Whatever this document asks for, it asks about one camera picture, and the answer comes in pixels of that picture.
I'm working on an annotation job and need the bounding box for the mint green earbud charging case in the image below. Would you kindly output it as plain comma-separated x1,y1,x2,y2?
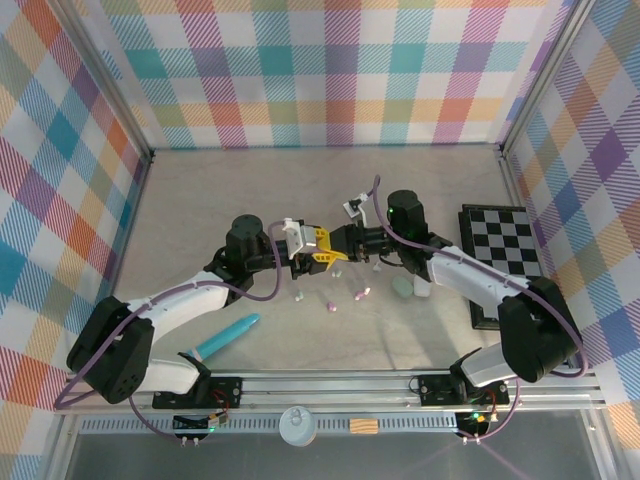
391,277,415,303

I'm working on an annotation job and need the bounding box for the teal cylindrical tube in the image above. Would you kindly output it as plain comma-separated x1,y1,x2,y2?
187,313,263,362

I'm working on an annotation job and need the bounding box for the black silver chessboard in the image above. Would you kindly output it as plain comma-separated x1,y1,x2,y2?
457,202,546,331

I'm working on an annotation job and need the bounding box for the white round plastic lid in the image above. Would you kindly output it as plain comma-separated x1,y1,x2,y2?
278,405,318,447

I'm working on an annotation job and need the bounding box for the small electronics board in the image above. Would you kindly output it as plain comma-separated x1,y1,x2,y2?
172,410,231,434
455,409,501,435

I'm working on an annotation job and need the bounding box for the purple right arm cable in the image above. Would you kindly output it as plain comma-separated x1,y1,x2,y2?
367,174,589,444

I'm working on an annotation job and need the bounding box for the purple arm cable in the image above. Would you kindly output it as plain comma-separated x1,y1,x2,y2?
367,174,589,444
53,222,301,446

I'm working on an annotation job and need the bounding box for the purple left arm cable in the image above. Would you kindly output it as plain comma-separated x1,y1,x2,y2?
53,222,301,446

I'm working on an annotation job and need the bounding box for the aluminium side rail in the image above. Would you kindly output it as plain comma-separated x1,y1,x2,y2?
89,152,154,376
497,147,574,369

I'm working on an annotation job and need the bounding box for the aluminium mounting rail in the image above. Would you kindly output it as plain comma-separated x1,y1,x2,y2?
54,370,609,414

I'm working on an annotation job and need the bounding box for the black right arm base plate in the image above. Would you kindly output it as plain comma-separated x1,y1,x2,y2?
416,372,511,407

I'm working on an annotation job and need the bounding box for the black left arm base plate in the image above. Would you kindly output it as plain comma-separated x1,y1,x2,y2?
151,376,245,410

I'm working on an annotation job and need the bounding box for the grey slotted cable duct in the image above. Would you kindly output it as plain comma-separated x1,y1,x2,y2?
79,417,461,435

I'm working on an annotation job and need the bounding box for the aluminium frame post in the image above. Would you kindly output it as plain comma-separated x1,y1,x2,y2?
497,0,601,156
58,0,154,164

